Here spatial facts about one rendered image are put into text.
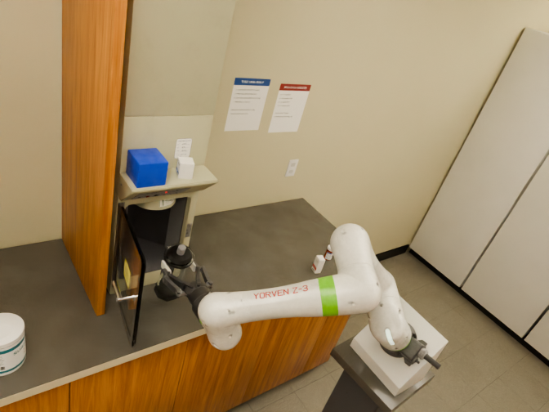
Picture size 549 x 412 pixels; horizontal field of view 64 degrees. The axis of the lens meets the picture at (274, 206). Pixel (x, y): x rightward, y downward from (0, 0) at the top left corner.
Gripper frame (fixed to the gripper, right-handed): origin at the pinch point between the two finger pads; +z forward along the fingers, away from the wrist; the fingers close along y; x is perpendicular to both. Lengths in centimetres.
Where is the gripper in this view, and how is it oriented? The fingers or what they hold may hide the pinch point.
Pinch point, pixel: (177, 264)
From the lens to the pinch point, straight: 165.2
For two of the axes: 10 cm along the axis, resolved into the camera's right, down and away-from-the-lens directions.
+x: -2.4, 8.3, 5.1
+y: -7.9, 1.4, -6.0
